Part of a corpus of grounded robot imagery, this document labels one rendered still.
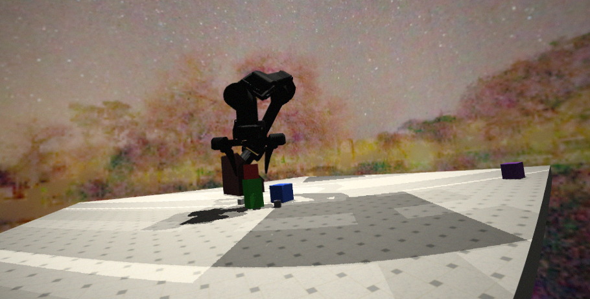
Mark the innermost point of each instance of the blue block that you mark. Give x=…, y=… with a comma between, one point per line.
x=283, y=192

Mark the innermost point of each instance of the purple block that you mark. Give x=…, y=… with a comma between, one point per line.
x=514, y=170

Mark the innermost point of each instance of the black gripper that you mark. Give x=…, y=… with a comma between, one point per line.
x=224, y=144

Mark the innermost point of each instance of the red block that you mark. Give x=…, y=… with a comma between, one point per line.
x=250, y=171

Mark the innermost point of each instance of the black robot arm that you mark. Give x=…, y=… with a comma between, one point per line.
x=241, y=97

